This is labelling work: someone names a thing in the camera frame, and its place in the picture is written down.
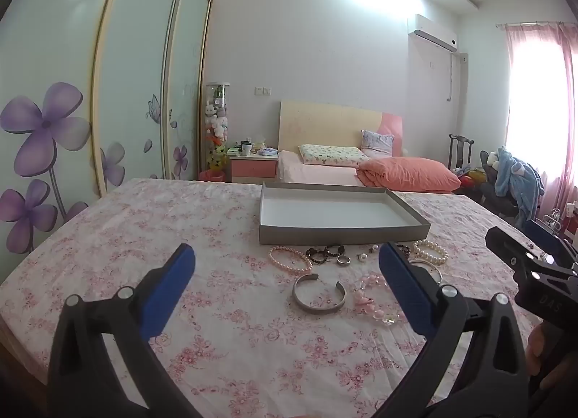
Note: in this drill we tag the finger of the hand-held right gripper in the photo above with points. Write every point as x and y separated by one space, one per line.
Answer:
505 248
555 244

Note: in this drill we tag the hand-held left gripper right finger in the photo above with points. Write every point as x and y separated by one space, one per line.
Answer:
406 294

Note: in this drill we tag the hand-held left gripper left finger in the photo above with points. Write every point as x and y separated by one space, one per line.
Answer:
171 291

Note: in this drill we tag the thin silver bangle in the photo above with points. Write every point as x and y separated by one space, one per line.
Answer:
435 270

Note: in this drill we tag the wide silver cuff bangle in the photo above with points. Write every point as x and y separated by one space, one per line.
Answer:
316 309

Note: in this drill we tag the grey shallow tray box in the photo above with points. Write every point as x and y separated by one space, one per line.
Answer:
334 212

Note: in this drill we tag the person's right hand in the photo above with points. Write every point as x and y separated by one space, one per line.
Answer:
538 348

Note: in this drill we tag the blue fleece garment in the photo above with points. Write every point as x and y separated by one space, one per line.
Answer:
519 183

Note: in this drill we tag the pink floral tablecloth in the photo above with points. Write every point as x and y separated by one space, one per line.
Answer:
225 228

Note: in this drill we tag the dark wooden chair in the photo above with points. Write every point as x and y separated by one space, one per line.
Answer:
460 149

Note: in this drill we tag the folded salmon quilt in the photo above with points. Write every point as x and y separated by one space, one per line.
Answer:
406 174

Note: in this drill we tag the red trash basket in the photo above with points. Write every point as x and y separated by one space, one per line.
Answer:
212 175

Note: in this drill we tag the pink curtain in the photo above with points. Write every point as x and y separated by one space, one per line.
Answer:
569 106

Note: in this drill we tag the yellow plush toy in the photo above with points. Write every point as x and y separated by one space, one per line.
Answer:
217 158

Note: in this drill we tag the pink and cream nightstand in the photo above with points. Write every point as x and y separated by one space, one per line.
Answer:
253 168

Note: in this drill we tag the lilac pillow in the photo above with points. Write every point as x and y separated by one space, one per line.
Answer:
377 143

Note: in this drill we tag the bed with pink sheet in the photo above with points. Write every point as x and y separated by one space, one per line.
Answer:
311 172

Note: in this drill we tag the floral pillow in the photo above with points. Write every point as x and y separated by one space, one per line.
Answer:
332 155

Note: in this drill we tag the white mug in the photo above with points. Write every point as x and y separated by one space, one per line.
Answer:
246 149

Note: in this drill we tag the clear tube of plush toys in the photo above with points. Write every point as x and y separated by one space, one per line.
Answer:
219 120

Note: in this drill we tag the cream and pink headboard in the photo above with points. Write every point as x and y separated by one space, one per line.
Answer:
325 124

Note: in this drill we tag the white air conditioner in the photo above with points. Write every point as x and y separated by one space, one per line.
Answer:
431 32

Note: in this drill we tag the sliding wardrobe with purple flowers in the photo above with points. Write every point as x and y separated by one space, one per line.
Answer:
67 61

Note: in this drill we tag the wall switch plate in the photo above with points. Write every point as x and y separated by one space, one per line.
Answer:
263 90

